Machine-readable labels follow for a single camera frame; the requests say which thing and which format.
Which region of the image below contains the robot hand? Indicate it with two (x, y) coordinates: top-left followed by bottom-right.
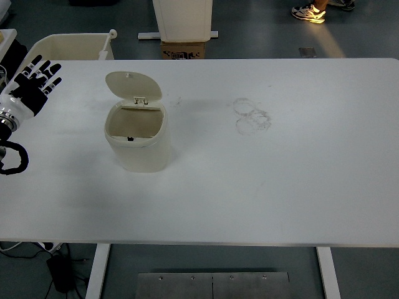
(0, 55), (62, 125)

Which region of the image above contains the brown cardboard box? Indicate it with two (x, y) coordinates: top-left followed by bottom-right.
(160, 40), (207, 60)

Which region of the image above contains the white power strip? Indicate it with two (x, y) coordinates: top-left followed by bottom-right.
(35, 242), (64, 252)

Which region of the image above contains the tall white plastic bin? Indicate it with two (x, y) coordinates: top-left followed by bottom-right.
(151, 0), (214, 43)

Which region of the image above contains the cream trash bin with lid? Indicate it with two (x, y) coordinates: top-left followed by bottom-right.
(104, 70), (173, 173)

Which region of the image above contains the black cable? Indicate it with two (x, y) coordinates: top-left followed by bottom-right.
(0, 242), (92, 299)

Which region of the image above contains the grey table base bar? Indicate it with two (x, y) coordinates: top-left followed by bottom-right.
(137, 30), (220, 40)

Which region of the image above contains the white table leg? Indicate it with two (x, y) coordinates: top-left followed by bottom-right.
(315, 246), (342, 299)
(84, 243), (112, 299)

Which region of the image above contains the grey floor socket plate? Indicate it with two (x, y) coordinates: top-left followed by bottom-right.
(298, 47), (318, 59)

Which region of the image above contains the person's foot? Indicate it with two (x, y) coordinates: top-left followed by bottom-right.
(327, 0), (357, 11)
(291, 2), (327, 24)

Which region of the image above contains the grey metal plate with screws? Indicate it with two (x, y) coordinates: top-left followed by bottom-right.
(137, 272), (291, 299)

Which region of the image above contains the white cable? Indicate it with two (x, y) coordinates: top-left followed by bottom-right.
(0, 240), (23, 254)

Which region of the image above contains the large cream plastic tub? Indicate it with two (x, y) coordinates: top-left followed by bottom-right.
(19, 29), (118, 62)

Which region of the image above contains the black power adapter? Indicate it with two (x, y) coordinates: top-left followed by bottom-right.
(46, 253), (76, 294)

